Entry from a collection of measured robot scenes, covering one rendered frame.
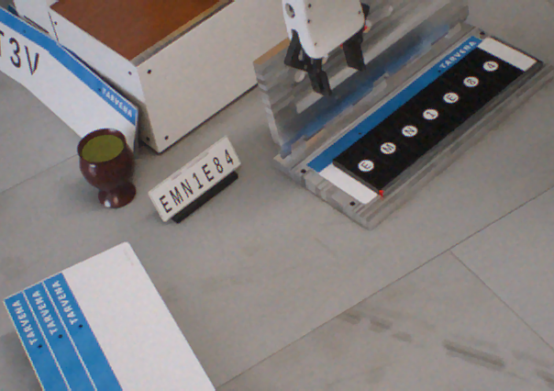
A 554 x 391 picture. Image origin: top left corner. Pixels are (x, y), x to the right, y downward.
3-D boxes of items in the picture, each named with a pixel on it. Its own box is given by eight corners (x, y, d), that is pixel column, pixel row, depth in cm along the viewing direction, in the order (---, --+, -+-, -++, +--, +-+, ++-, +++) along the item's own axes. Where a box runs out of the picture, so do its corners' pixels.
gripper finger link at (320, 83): (304, 66, 152) (316, 107, 155) (321, 54, 153) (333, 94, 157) (289, 61, 154) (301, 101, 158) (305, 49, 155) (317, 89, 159)
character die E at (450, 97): (464, 125, 180) (464, 119, 179) (417, 98, 186) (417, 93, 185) (484, 108, 182) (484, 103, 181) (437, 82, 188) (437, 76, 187)
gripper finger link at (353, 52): (352, 31, 155) (362, 72, 159) (368, 19, 157) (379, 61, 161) (336, 27, 157) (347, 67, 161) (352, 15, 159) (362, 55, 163)
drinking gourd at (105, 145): (84, 214, 179) (67, 164, 171) (98, 174, 185) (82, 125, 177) (137, 216, 178) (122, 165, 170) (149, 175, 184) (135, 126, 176)
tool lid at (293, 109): (260, 65, 166) (251, 61, 167) (285, 164, 178) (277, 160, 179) (459, -77, 184) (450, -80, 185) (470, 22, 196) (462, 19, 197)
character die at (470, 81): (484, 108, 182) (484, 103, 181) (437, 82, 188) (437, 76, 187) (504, 92, 184) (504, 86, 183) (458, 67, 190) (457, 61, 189)
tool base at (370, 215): (370, 230, 170) (368, 214, 168) (274, 167, 182) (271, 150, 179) (554, 76, 188) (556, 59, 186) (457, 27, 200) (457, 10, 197)
